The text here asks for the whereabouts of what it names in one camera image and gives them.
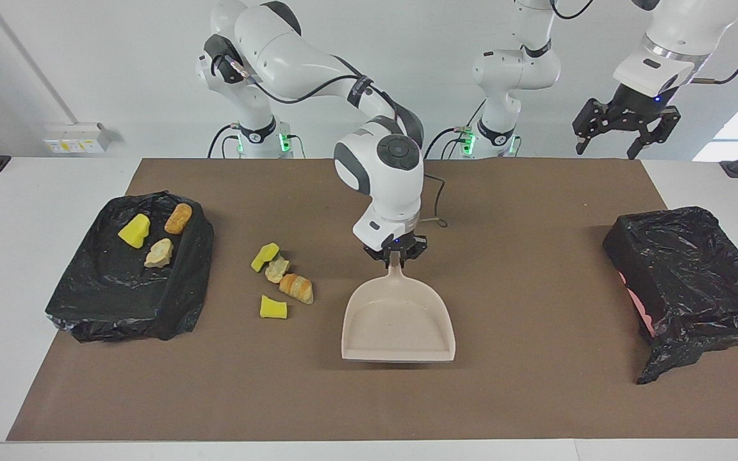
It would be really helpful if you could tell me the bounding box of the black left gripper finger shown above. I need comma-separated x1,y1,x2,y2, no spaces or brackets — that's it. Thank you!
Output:
627,106,682,160
572,98,618,156

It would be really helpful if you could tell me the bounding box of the beige plastic dustpan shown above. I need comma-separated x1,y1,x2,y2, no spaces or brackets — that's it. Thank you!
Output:
341,252,456,364

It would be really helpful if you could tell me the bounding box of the orange striped croissant piece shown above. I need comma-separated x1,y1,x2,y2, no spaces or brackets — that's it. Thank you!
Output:
279,273,314,305

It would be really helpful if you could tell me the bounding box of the pale bread piece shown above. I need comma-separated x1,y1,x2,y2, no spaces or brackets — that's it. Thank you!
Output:
265,255,291,284

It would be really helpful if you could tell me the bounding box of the yellow sponge block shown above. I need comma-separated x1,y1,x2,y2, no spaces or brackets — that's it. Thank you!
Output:
250,243,281,273

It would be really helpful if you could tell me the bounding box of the thin yellow sponge piece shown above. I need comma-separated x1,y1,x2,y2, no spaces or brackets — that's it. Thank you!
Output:
259,295,288,319

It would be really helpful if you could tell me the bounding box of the brown bread nugget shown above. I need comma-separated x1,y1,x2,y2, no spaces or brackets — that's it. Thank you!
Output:
164,203,193,235

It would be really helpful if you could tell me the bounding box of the pale yellow bread chunk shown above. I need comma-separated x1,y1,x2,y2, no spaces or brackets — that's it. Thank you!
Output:
144,238,174,268

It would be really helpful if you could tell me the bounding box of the yellow sponge wedge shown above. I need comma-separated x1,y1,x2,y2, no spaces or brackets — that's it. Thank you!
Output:
117,213,151,248

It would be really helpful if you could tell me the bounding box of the black bag bin pink rim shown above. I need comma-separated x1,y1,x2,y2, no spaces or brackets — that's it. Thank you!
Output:
603,206,738,385

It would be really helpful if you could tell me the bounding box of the black bag-covered bin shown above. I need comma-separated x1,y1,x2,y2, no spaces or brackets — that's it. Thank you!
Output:
45,191,215,343

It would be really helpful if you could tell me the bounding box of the brown table mat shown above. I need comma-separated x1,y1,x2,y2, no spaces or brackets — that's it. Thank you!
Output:
7,158,738,441

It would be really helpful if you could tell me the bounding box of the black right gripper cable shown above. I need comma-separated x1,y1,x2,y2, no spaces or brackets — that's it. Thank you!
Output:
420,172,448,229

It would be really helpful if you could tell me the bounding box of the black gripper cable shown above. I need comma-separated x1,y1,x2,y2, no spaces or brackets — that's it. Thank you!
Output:
691,10,738,85
420,172,448,229

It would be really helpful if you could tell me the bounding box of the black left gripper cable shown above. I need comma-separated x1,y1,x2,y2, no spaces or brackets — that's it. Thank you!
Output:
691,10,738,85

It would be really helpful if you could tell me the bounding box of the black left base cable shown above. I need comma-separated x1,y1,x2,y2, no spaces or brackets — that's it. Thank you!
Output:
425,99,486,159

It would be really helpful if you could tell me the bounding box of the black base cable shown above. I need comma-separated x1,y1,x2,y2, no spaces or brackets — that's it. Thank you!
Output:
208,124,242,159
425,99,486,159

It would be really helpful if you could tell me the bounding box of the black right base cable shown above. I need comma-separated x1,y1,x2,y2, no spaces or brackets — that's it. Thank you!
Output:
208,124,242,159

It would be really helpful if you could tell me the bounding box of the white wall socket box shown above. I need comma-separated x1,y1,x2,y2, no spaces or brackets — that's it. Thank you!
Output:
44,123,113,154

